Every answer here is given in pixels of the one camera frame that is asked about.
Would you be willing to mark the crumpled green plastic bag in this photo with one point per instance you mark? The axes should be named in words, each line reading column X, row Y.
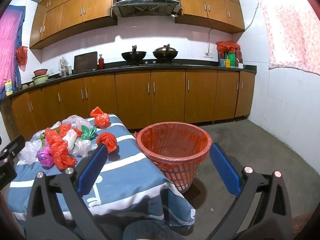
column 88, row 133

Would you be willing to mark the black wok with lid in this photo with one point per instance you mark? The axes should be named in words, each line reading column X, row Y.
column 165, row 53

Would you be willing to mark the black gas stove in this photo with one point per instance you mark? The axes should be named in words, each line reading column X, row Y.
column 150, row 62

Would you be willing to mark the wooden base cabinet row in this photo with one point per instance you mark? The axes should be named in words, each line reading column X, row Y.
column 135, row 97

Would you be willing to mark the red bag over seasonings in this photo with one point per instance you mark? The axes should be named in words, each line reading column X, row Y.
column 227, row 46

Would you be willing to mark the white wall socket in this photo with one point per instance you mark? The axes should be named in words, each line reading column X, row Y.
column 208, row 54

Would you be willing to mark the red basin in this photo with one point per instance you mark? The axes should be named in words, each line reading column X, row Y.
column 40, row 72

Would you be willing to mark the orange cloth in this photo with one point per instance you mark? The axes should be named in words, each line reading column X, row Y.
column 61, row 156
column 102, row 121

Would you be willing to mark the clear bag on jar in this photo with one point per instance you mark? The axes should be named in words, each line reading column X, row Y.
column 63, row 66

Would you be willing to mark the blue box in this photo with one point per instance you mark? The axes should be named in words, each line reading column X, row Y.
column 222, row 63

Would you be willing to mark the hanging red plastic bag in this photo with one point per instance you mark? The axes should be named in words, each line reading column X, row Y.
column 21, row 56

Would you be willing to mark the red bottle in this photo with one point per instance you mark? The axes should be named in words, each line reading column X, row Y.
column 101, row 62

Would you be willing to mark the yellow detergent bottle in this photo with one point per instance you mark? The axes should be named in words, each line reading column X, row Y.
column 8, row 88

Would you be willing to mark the black kitchen countertop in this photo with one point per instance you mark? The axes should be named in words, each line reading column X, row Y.
column 200, row 64

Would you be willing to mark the white translucent cloth centre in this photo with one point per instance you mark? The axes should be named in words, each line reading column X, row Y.
column 76, row 120

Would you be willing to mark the pink floral curtain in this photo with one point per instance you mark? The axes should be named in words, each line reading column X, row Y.
column 290, row 25

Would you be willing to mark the wooden upper cabinet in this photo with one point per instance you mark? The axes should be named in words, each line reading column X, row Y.
column 72, row 10
column 210, row 5

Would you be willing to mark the small white plastic bag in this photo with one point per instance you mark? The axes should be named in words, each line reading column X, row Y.
column 56, row 125

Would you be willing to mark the dark box on counter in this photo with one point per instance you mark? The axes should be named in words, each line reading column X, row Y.
column 85, row 62

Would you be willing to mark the white mug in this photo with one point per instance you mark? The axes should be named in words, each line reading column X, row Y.
column 240, row 66

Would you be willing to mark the crumpled purple plastic bag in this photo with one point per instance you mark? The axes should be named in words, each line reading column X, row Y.
column 45, row 157

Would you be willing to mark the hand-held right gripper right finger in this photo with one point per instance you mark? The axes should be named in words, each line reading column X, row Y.
column 225, row 170

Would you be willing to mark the blue white striped tablecloth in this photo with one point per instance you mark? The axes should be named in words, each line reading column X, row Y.
column 125, row 180

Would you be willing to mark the yellow box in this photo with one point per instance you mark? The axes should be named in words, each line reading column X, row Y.
column 228, row 63

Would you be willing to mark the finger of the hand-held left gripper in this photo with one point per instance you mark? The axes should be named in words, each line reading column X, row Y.
column 13, row 146

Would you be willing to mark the red lined plastic basket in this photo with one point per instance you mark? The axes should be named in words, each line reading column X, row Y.
column 178, row 177

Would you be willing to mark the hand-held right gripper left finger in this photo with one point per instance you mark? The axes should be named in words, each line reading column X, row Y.
column 92, row 171

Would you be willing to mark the pink and blue cloth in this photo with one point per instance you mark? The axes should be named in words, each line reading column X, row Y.
column 10, row 45

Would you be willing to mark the crumpled red plastic bag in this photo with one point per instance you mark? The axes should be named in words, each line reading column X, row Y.
column 51, row 136
column 107, row 142
column 65, row 128
column 96, row 111

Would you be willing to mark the crumpled white plastic bag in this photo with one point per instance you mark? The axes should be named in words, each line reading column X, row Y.
column 70, row 138

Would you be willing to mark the green box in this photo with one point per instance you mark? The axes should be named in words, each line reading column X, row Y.
column 232, row 58

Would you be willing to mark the white cloth on left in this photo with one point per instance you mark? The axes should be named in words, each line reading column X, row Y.
column 27, row 153

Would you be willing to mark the crumpled clear plastic bag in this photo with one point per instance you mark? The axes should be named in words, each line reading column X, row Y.
column 83, row 148

